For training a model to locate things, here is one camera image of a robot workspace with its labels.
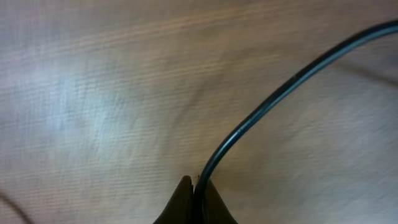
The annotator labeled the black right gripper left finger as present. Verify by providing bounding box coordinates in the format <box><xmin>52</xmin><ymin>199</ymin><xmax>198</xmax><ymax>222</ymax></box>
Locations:
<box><xmin>154</xmin><ymin>175</ymin><xmax>193</xmax><ymax>224</ymax></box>

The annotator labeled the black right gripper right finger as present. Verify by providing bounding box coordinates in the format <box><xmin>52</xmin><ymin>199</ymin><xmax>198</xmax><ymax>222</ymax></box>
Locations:
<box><xmin>203</xmin><ymin>180</ymin><xmax>238</xmax><ymax>224</ymax></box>

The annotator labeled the thin black USB cable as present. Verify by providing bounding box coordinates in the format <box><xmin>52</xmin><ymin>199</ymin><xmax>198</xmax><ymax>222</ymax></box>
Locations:
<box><xmin>192</xmin><ymin>20</ymin><xmax>398</xmax><ymax>224</ymax></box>

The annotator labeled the black right camera cable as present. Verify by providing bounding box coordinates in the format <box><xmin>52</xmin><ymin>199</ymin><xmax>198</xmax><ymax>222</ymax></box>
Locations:
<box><xmin>0</xmin><ymin>191</ymin><xmax>35</xmax><ymax>224</ymax></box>

